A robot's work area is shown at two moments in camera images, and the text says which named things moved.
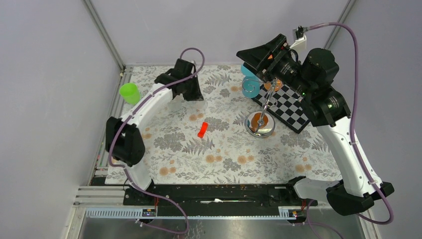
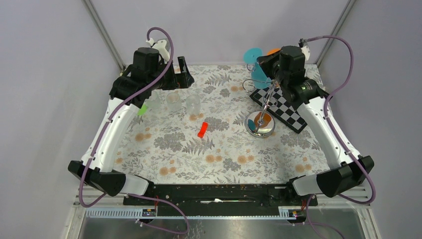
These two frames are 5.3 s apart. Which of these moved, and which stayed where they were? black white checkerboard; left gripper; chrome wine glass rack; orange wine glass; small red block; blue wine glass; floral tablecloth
Moved: blue wine glass; orange wine glass; left gripper
Stayed: black white checkerboard; floral tablecloth; small red block; chrome wine glass rack
